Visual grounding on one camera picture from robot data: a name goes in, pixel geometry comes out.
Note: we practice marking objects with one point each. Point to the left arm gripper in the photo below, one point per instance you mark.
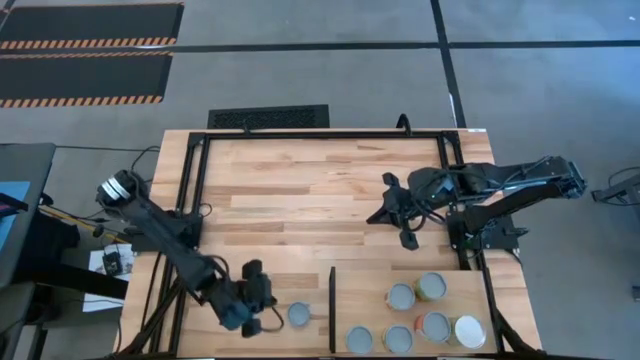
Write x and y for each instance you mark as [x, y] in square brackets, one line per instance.
[252, 270]

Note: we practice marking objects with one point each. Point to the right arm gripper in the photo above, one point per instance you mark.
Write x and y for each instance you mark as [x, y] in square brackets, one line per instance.
[425, 192]

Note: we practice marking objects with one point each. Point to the white paper sheet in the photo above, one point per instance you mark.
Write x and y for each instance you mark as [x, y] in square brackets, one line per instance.
[102, 302]

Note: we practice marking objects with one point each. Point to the white green label tin can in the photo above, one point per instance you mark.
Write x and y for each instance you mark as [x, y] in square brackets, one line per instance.
[398, 339]

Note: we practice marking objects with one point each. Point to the black metal table frame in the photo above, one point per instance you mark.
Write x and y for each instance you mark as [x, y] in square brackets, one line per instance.
[325, 135]

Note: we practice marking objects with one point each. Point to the teal tuna can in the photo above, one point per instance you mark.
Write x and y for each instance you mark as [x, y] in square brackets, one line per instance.
[299, 314]

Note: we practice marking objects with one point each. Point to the black hazard striped floor mat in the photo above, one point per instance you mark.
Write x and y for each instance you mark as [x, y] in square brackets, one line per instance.
[80, 75]
[90, 22]

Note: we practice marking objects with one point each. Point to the yellow strip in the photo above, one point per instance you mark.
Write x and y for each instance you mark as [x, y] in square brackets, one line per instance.
[75, 223]

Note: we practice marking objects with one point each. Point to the black equipment stand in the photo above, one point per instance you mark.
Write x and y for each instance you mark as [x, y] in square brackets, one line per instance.
[55, 265]

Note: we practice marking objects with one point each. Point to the black perforated floor panel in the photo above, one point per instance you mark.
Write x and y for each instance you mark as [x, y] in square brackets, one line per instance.
[267, 117]

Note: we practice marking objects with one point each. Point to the black tripod stand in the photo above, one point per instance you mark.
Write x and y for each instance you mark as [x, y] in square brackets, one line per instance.
[620, 189]

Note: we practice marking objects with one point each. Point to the grey desk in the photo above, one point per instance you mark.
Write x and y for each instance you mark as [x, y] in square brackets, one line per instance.
[30, 165]

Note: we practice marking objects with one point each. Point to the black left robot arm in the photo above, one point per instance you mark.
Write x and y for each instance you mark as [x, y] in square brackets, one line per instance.
[160, 235]

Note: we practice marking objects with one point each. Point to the diced tomato tin can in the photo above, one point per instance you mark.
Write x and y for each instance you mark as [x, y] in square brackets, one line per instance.
[401, 296]

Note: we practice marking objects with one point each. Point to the tin can with white lid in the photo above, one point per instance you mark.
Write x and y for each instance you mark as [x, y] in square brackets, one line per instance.
[468, 331]

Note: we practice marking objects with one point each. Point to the orange label tin can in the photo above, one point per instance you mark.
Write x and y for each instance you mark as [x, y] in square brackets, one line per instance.
[434, 326]

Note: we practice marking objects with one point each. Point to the blue panel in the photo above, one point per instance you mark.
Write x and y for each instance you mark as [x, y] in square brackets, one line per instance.
[12, 210]

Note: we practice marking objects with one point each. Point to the wide can green yellow label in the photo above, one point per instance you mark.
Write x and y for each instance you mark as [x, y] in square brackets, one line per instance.
[232, 311]

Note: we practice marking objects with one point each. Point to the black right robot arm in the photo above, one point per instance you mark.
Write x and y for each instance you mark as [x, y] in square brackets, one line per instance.
[515, 185]

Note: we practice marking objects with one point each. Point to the small black device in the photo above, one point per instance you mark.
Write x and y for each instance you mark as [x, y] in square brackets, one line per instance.
[112, 263]

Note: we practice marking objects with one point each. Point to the tall yellow label can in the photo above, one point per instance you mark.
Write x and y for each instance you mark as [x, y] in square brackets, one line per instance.
[431, 286]

